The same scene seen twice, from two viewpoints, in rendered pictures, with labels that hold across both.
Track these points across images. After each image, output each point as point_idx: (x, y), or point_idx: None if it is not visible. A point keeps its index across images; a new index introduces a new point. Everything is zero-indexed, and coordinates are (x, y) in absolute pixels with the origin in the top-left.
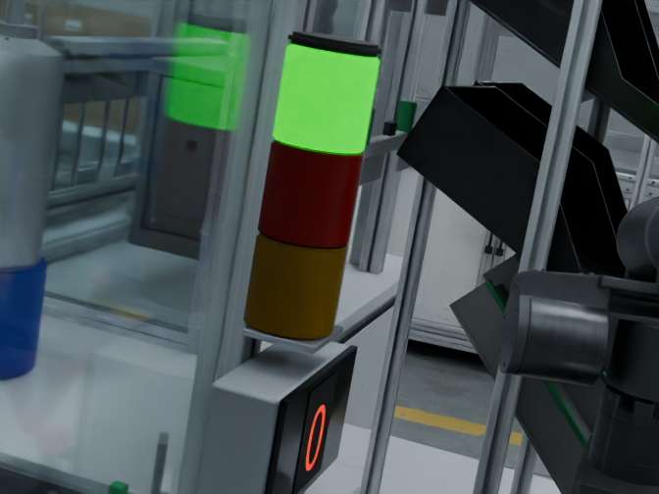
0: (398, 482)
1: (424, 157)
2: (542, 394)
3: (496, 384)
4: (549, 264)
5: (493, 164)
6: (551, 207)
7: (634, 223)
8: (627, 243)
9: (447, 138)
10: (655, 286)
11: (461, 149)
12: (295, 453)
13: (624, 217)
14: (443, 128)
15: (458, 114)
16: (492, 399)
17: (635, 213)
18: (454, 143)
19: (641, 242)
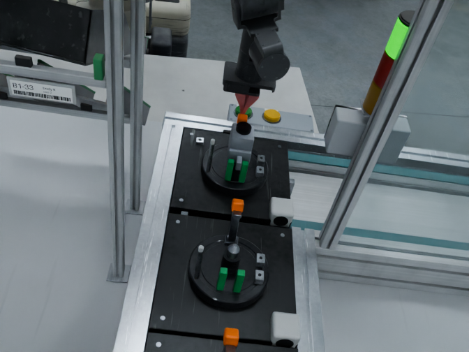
0: None
1: (93, 54)
2: (128, 97)
3: (141, 108)
4: (127, 48)
5: None
6: (144, 24)
7: (263, 4)
8: (256, 12)
9: (98, 35)
10: (278, 17)
11: (102, 34)
12: None
13: (241, 5)
14: (96, 31)
15: (99, 18)
16: (140, 114)
17: (255, 0)
18: (100, 34)
19: (275, 8)
